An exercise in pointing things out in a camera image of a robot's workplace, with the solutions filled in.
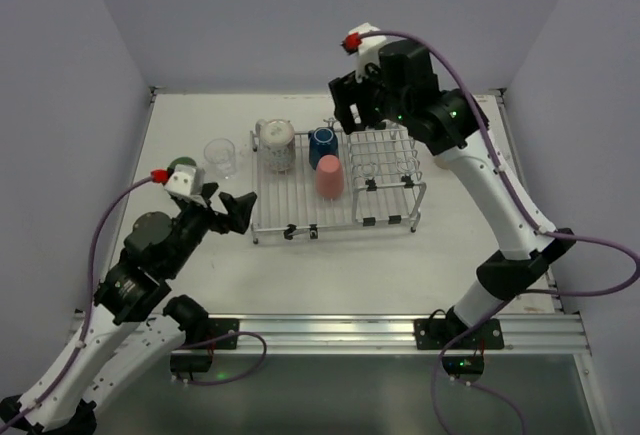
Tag clear plastic tumbler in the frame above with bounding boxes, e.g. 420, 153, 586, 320
203, 138, 237, 179

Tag green plastic cup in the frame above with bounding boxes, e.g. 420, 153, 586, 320
167, 156, 197, 171

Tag pink plastic cup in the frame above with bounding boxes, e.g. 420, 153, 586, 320
315, 155, 344, 200

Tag beige plastic cup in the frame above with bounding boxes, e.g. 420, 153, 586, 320
434, 156, 449, 170

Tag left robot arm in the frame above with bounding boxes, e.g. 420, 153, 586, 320
1, 183, 257, 434

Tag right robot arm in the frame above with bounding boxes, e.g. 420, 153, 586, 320
329, 32, 574, 344

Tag dark blue ceramic mug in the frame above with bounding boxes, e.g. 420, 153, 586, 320
308, 127, 339, 170

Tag white floral ceramic mug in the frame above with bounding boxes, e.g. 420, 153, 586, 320
255, 119, 296, 172

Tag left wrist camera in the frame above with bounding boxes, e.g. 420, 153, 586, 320
150, 164, 206, 206

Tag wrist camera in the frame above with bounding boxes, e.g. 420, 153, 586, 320
341, 23, 388, 83
150, 164, 206, 206

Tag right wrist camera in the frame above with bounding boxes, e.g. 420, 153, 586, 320
341, 23, 388, 83

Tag silver wire dish rack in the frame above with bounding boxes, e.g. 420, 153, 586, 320
251, 119, 427, 241

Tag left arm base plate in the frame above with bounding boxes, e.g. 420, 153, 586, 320
180, 317, 240, 350

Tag aluminium mounting rail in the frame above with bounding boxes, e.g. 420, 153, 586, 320
69, 312, 586, 356

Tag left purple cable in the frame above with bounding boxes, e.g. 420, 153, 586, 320
0, 174, 269, 435

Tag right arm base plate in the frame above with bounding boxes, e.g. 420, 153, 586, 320
413, 317, 505, 351

